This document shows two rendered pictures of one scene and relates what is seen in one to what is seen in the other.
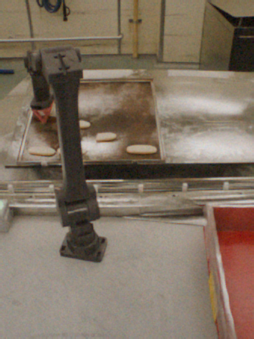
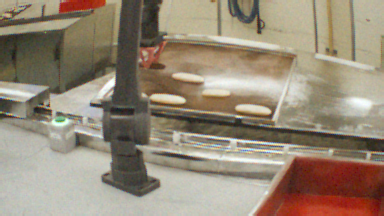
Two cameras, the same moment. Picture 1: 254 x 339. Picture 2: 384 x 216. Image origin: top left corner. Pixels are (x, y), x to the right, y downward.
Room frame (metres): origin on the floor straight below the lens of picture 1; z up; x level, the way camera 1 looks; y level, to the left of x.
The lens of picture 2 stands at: (-0.16, -0.36, 1.32)
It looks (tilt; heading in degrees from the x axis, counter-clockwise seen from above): 18 degrees down; 21
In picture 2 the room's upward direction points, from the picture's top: 1 degrees clockwise
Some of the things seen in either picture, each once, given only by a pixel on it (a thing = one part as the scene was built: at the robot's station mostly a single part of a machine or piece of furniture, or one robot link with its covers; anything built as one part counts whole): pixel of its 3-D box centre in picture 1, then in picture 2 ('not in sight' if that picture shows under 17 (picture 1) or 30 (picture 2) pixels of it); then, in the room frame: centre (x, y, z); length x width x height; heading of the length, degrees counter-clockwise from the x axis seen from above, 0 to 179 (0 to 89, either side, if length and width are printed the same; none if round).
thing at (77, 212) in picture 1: (75, 213); (123, 131); (0.72, 0.13, 0.94); 0.09 x 0.05 x 0.10; 21
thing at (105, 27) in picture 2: not in sight; (78, 44); (3.92, 2.51, 0.44); 0.70 x 0.55 x 0.87; 91
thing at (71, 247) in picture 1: (82, 238); (128, 168); (0.70, 0.12, 0.86); 0.12 x 0.09 x 0.08; 79
